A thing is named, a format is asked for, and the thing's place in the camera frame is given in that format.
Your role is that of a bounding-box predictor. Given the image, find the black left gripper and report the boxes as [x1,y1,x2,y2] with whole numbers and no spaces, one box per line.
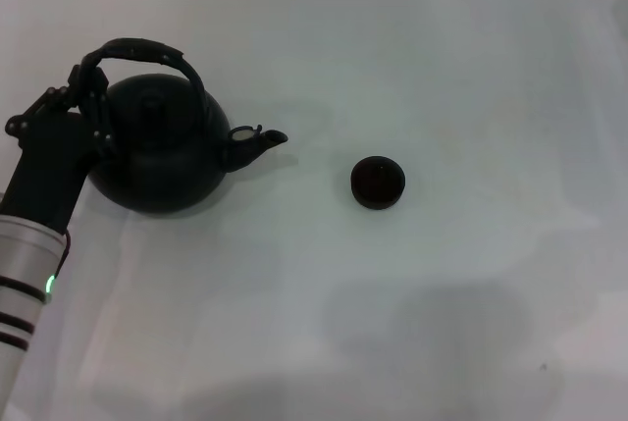
[0,50,120,237]

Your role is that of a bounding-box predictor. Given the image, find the black round teapot with handle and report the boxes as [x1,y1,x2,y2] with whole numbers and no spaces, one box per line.
[79,37,289,217]

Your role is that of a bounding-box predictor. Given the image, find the small dark brown teacup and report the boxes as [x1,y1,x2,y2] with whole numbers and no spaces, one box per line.
[349,155,407,210]

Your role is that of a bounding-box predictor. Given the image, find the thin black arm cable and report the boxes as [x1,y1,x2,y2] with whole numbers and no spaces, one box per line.
[51,230,73,277]

